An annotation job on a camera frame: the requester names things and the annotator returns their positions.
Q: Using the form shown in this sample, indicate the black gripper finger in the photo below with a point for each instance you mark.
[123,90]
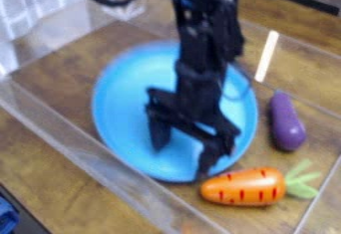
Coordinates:
[216,148]
[160,131]

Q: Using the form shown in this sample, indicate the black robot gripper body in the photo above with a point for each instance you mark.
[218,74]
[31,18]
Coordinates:
[192,105]

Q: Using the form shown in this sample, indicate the orange toy carrot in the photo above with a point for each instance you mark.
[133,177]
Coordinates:
[260,186]

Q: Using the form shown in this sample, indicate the blue round plate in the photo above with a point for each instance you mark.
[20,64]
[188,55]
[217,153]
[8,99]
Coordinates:
[142,67]

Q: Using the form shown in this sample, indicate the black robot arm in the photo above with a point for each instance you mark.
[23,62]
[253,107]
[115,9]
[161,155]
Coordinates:
[210,43]

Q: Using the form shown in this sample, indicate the purple toy eggplant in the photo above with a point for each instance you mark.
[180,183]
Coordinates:
[288,128]

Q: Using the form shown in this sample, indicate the blue object at corner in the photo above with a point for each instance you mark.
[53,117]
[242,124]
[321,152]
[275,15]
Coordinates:
[8,217]

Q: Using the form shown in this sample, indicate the white patterned curtain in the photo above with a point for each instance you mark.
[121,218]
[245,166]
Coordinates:
[20,14]

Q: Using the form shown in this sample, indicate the clear acrylic enclosure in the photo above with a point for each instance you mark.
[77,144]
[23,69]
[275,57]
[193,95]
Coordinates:
[70,181]

